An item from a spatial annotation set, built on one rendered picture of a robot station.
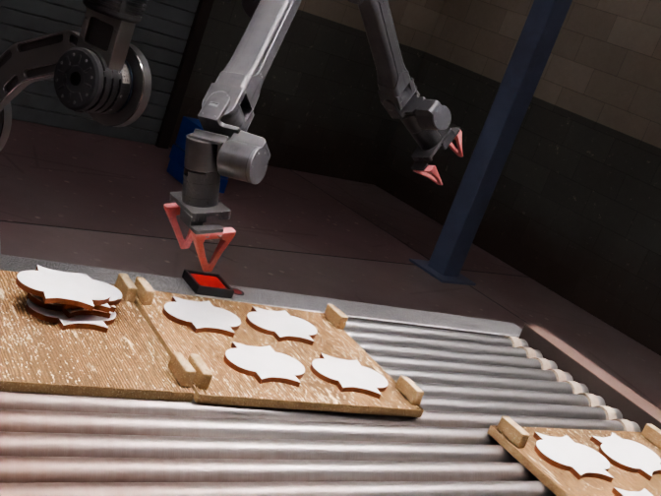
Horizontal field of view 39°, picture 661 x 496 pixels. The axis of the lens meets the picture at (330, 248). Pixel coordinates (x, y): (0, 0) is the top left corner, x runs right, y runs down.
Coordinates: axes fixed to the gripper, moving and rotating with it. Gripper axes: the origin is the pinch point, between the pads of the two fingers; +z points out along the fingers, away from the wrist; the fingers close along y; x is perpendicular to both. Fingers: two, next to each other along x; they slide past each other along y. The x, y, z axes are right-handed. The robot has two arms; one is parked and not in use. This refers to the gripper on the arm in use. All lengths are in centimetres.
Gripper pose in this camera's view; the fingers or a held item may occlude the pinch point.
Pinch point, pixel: (196, 255)
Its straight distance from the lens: 150.9
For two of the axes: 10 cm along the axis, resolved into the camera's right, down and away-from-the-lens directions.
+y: -4.9, -3.7, 7.9
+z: -1.2, 9.2, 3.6
